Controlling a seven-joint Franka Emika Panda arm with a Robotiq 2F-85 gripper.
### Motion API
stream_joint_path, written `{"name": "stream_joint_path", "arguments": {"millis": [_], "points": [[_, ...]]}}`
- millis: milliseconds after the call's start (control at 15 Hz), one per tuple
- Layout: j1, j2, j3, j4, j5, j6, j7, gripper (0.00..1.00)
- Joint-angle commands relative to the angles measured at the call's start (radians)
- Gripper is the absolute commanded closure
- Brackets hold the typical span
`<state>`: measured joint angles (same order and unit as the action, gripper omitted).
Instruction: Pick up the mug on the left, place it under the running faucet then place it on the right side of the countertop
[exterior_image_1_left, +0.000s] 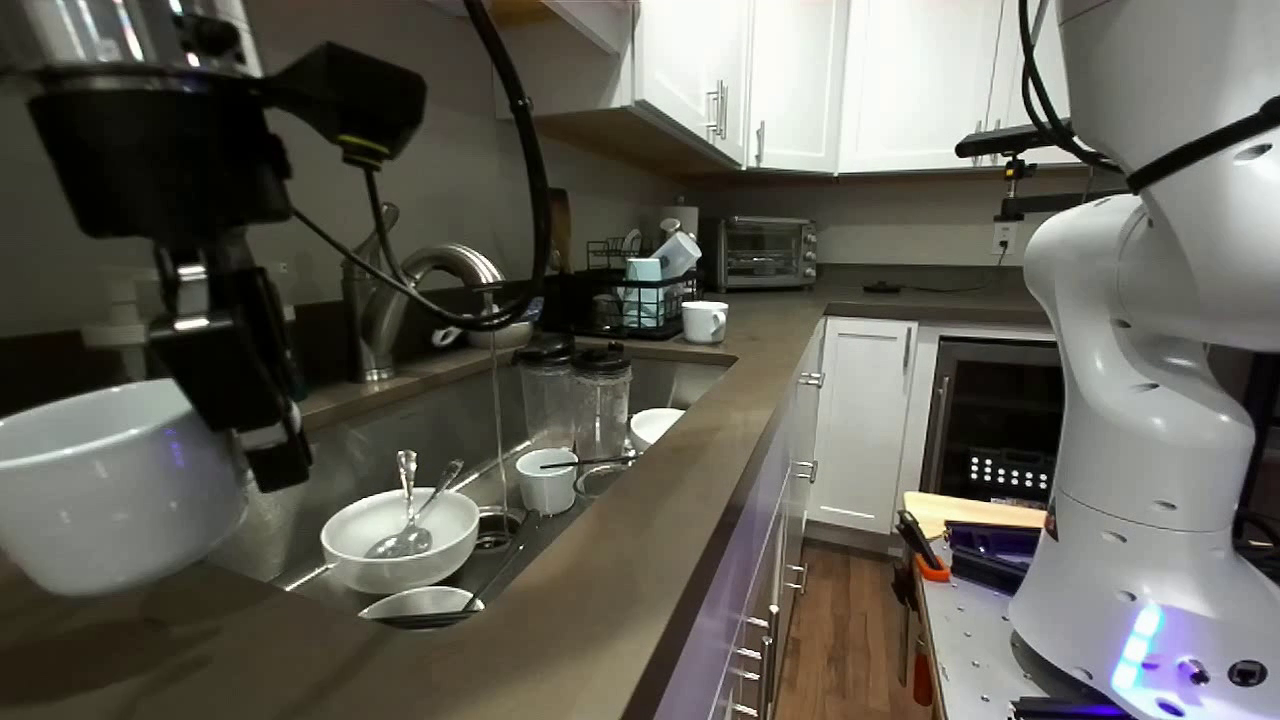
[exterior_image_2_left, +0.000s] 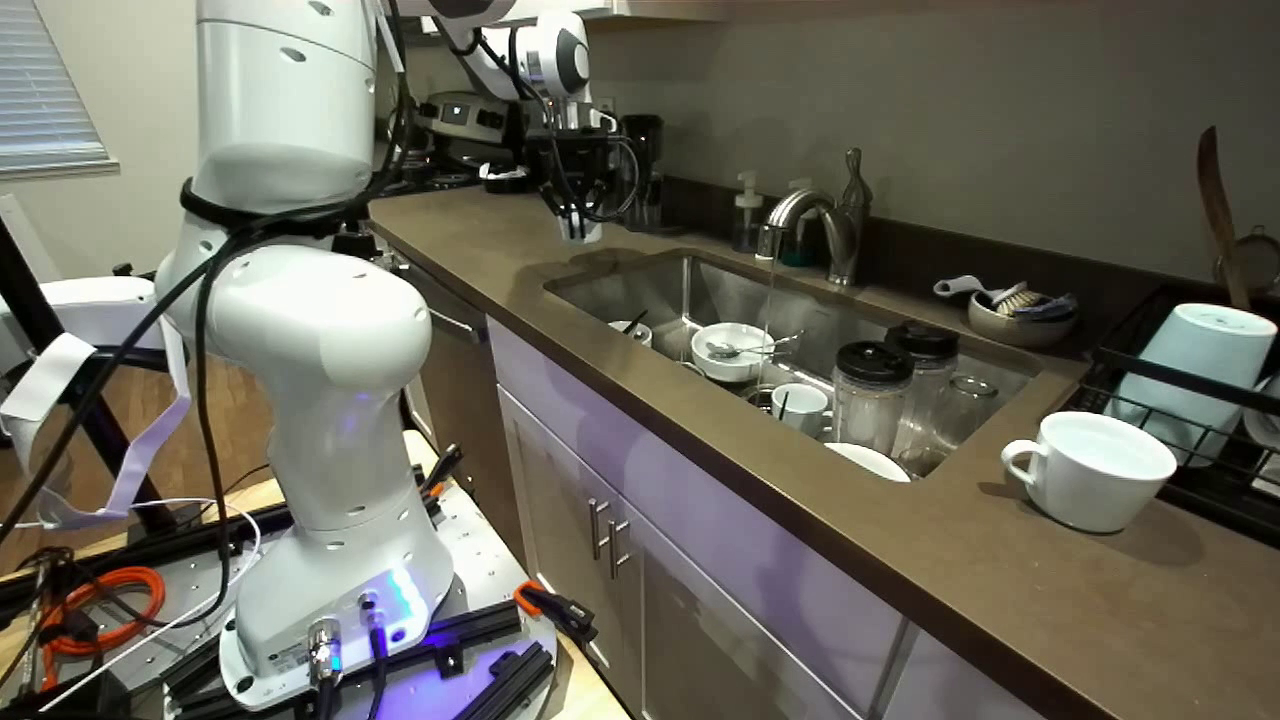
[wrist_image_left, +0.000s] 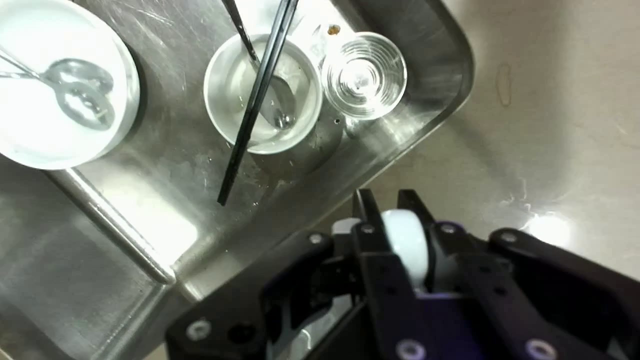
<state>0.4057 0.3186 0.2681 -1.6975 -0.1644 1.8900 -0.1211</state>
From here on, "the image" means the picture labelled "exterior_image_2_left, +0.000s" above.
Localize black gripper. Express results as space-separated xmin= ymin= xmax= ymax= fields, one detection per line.
xmin=531 ymin=124 xmax=623 ymax=248

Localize steel kitchen faucet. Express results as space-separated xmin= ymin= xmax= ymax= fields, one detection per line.
xmin=754 ymin=145 xmax=875 ymax=293

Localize countertop bowl with utensils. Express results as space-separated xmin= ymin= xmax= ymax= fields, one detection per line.
xmin=964 ymin=280 xmax=1083 ymax=357

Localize large white mug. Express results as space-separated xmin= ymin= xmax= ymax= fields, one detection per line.
xmin=996 ymin=410 xmax=1185 ymax=539

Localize black coffee machine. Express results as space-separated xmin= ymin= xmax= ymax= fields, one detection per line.
xmin=617 ymin=112 xmax=666 ymax=231

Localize small white plate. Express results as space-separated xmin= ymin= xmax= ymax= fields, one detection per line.
xmin=603 ymin=314 xmax=658 ymax=351

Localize silver black kitchen appliance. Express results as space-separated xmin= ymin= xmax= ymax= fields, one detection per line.
xmin=406 ymin=86 xmax=540 ymax=187

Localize soap dispenser white pump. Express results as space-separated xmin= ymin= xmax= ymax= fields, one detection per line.
xmin=729 ymin=172 xmax=768 ymax=262

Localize stainless steel sink basin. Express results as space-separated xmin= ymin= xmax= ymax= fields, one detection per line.
xmin=540 ymin=248 xmax=1058 ymax=487

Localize metal spoon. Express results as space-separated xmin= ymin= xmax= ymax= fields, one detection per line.
xmin=698 ymin=334 xmax=800 ymax=369

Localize white bowl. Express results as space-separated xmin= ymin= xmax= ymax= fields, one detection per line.
xmin=683 ymin=321 xmax=780 ymax=389

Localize stainless dishwasher front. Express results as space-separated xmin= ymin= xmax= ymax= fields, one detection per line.
xmin=397 ymin=257 xmax=526 ymax=551

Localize small white cup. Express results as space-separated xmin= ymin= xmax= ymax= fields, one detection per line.
xmin=768 ymin=382 xmax=834 ymax=443

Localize robot mounting table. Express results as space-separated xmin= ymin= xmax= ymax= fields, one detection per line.
xmin=0 ymin=426 xmax=630 ymax=720

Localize white dish brush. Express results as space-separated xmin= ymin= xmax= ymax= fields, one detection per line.
xmin=926 ymin=274 xmax=993 ymax=304

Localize white dish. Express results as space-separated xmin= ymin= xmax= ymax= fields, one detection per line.
xmin=824 ymin=440 xmax=915 ymax=487

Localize orange black clamp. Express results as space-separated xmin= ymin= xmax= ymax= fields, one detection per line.
xmin=510 ymin=575 xmax=607 ymax=661

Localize clear glass jar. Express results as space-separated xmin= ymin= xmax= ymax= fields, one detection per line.
xmin=938 ymin=369 xmax=1007 ymax=433

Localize white rectangular device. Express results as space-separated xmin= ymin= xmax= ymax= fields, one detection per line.
xmin=25 ymin=274 xmax=173 ymax=351

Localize black tripod stand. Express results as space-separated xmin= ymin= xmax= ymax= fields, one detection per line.
xmin=0 ymin=216 xmax=184 ymax=546

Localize white window blind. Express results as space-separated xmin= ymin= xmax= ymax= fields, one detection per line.
xmin=0 ymin=0 xmax=120 ymax=180

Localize white ribbon strip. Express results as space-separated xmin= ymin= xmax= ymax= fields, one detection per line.
xmin=0 ymin=330 xmax=201 ymax=530

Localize pale blue cylindrical container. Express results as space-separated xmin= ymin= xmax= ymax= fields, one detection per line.
xmin=1109 ymin=301 xmax=1280 ymax=440

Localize wooden spatula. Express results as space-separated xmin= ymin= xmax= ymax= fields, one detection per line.
xmin=1191 ymin=124 xmax=1261 ymax=314

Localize black dish rack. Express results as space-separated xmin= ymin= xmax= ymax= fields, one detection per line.
xmin=1062 ymin=280 xmax=1280 ymax=551

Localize lower cabinet doors steel handles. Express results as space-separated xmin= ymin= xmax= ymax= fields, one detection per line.
xmin=483 ymin=318 xmax=1074 ymax=720

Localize orange cable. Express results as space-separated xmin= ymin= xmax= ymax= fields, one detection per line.
xmin=33 ymin=564 xmax=173 ymax=696

